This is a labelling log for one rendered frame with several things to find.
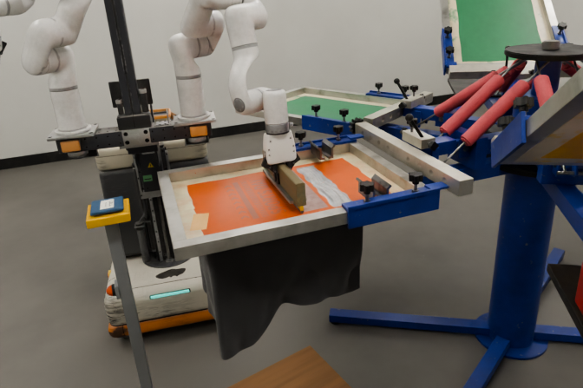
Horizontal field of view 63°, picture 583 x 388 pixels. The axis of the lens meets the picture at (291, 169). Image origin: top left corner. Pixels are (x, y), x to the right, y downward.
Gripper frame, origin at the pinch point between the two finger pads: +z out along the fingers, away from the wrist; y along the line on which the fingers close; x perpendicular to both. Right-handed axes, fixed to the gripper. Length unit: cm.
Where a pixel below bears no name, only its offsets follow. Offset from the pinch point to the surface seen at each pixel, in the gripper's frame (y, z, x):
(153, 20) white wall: 8, -59, -377
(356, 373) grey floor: -28, 100, -13
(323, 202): -8.6, 6.6, 13.1
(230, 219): 20.8, 6.2, 11.3
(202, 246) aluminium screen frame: 31.6, 4.6, 28.6
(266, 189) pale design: 4.6, 5.2, -4.6
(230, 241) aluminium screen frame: 24.4, 5.1, 28.6
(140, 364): 57, 67, -16
